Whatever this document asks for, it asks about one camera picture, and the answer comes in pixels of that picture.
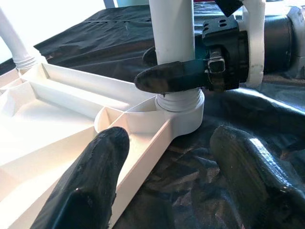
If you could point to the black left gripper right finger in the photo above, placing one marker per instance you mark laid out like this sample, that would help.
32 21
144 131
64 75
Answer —
257 179

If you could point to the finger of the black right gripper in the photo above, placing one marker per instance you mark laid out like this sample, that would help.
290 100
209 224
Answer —
166 77
150 56

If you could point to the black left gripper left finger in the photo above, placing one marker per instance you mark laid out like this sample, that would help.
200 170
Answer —
93 179

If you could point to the white plastic table leg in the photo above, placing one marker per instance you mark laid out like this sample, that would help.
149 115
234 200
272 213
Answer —
16 47
172 31

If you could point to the white plastic table top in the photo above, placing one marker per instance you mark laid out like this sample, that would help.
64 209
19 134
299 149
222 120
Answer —
47 133

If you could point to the black plastic table cover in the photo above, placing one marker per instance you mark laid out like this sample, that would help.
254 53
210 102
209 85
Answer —
238 109

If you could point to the dark grey wall strip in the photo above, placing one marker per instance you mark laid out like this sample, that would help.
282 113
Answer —
110 3

